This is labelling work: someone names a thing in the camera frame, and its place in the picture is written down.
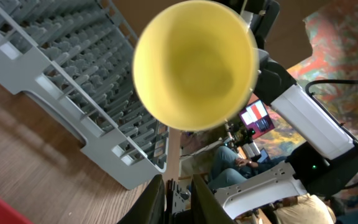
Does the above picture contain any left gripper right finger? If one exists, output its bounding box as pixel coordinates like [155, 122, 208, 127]
[191, 174, 234, 224]

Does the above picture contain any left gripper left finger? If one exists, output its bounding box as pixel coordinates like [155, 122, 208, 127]
[118, 174, 165, 224]

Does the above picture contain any yellow cup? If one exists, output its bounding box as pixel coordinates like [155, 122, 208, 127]
[132, 1, 259, 131]

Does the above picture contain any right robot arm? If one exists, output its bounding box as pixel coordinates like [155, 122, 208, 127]
[214, 47, 358, 218]

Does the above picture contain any grey dishwasher rack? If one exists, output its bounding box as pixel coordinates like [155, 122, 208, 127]
[0, 0, 169, 189]

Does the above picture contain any seated person in background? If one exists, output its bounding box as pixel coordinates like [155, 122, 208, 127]
[208, 146, 286, 190]

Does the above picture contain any background monitor screen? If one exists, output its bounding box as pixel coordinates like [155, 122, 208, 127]
[239, 100, 275, 139]

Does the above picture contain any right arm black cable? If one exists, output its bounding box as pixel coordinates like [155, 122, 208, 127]
[305, 79, 358, 190]

